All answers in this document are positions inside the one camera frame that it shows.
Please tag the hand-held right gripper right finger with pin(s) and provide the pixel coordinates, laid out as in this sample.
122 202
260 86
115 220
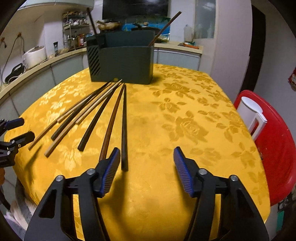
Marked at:
183 172

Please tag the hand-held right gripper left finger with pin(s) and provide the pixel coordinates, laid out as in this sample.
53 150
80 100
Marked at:
112 172

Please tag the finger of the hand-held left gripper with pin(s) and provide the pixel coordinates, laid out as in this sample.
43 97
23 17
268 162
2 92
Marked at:
13 123
23 138

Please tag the dark brown chopstick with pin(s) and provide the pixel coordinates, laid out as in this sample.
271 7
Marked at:
64 127
92 22

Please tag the black chopstick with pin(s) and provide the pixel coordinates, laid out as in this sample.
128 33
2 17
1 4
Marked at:
92 129
124 127

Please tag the dark green utensil holder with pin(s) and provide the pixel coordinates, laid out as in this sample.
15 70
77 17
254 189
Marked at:
124 62

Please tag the reddish brown chopstick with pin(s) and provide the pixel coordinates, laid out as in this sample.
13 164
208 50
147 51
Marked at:
165 27

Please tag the black small appliance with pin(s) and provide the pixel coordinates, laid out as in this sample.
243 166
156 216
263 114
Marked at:
15 72

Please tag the yellow floral tablecloth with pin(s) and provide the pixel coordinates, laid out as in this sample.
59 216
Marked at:
173 120

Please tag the white rice cooker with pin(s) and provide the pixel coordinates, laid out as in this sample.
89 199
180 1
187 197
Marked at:
34 56

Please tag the white plastic container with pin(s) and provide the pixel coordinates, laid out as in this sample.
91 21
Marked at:
249 111

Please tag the red plastic stool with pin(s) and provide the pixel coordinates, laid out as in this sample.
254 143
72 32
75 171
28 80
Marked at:
277 150

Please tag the metal spice rack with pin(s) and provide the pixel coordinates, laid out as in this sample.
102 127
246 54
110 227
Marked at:
74 30

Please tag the golden pan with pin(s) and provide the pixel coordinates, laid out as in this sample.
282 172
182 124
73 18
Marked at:
108 25

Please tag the clear plastic bottle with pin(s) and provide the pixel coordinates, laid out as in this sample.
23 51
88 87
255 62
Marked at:
188 33

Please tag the red hanging bag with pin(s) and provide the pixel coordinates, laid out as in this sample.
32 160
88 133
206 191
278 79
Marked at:
293 78

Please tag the blue tile backsplash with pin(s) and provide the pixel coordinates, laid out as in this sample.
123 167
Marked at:
129 26

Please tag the black wok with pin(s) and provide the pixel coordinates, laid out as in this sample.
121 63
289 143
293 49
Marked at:
144 27

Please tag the frosted glass panel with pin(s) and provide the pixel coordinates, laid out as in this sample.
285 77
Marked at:
204 18

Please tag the black range hood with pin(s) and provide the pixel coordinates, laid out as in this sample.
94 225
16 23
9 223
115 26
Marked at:
135 9

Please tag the pale green wall cabinets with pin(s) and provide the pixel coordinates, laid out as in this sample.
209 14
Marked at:
53 4

